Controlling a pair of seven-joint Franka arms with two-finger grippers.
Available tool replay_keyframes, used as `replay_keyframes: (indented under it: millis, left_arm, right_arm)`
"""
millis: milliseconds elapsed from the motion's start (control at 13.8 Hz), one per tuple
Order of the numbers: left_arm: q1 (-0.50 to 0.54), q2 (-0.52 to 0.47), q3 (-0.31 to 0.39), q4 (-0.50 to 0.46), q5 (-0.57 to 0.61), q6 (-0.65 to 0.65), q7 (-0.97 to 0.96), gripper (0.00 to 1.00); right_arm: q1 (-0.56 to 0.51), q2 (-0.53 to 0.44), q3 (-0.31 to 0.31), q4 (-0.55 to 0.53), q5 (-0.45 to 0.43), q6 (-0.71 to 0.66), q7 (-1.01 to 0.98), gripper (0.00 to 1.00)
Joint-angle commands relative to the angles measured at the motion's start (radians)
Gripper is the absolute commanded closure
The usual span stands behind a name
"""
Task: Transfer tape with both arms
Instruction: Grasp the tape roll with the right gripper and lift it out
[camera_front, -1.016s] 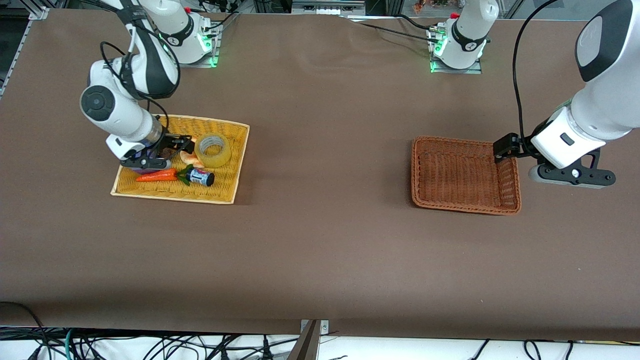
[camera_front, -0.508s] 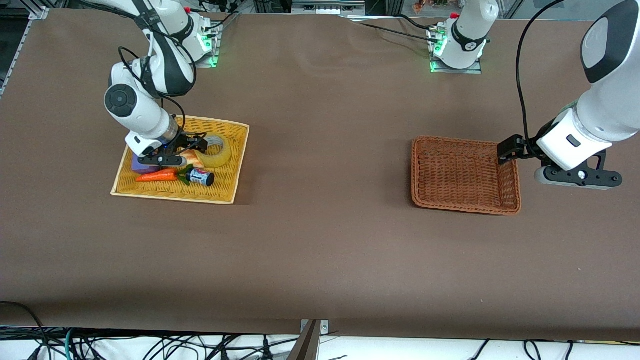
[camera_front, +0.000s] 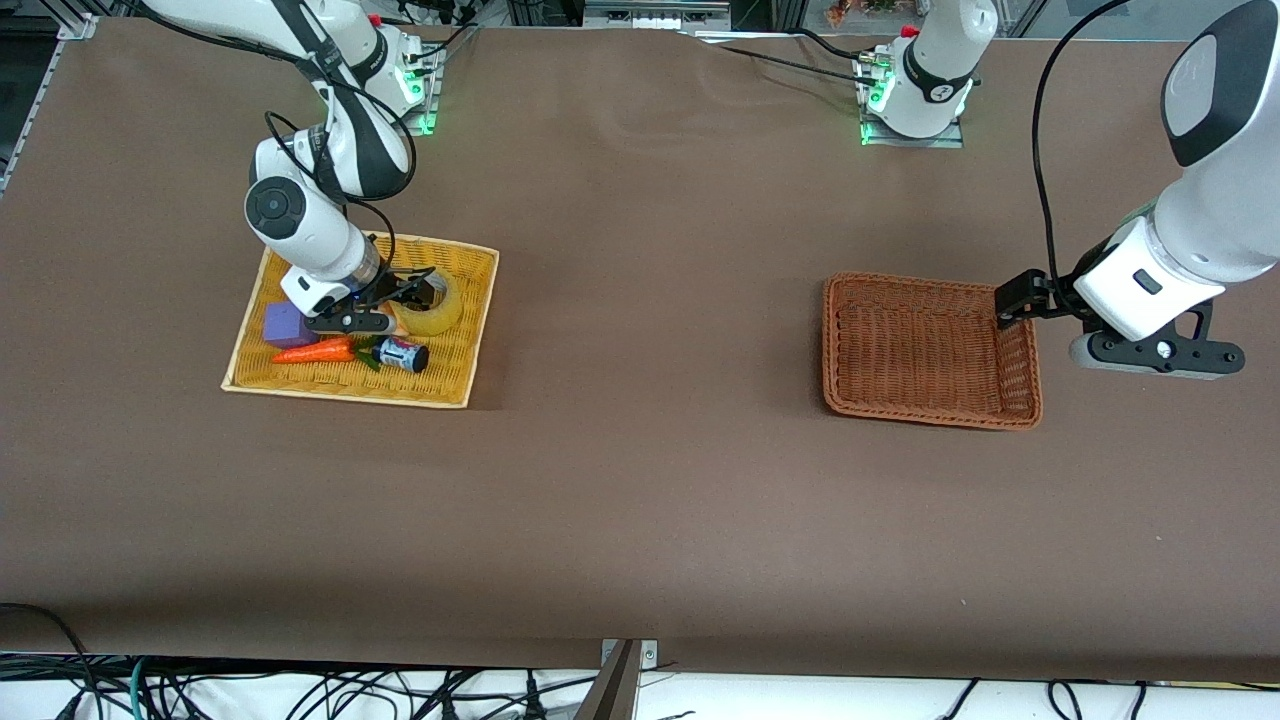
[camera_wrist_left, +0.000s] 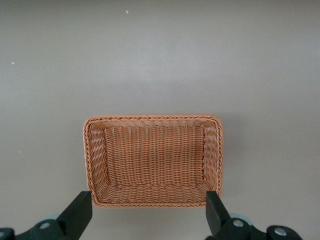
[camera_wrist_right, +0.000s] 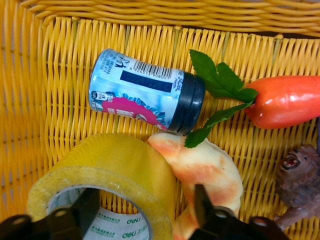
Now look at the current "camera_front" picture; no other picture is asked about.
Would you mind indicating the black right camera mount bracket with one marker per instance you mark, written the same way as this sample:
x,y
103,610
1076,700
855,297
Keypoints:
x,y
340,322

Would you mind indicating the black left camera mount bracket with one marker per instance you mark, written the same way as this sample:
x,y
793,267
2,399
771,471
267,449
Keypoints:
x,y
1170,352

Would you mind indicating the small black-capped can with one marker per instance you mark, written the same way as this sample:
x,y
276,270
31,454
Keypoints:
x,y
405,355

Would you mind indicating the metal table edge bracket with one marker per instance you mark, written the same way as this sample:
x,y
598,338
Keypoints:
x,y
628,680

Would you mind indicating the purple foam cube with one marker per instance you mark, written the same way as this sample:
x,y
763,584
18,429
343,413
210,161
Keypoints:
x,y
283,328

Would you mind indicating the yellow wicker tray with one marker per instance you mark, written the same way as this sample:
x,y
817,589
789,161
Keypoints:
x,y
460,330

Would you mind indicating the clear yellowish tape roll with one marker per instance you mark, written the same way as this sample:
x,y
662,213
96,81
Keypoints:
x,y
445,318

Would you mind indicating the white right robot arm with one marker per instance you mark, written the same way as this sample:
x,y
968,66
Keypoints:
x,y
300,220

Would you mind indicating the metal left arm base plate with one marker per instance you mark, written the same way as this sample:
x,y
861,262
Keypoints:
x,y
958,138

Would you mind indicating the aluminium frame rail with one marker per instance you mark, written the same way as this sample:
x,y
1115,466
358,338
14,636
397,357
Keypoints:
x,y
45,90

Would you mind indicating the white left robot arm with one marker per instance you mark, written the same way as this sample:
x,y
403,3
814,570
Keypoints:
x,y
1220,200

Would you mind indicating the orange toy carrot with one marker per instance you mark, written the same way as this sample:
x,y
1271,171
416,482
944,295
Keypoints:
x,y
315,352

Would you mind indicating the brown wicker basket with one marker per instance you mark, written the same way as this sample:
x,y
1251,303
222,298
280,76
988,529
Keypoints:
x,y
920,350

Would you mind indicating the grey box behind table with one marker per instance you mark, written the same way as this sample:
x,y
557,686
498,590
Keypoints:
x,y
655,12

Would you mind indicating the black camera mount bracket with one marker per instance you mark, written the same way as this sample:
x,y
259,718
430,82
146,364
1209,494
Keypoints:
x,y
340,322
1170,352

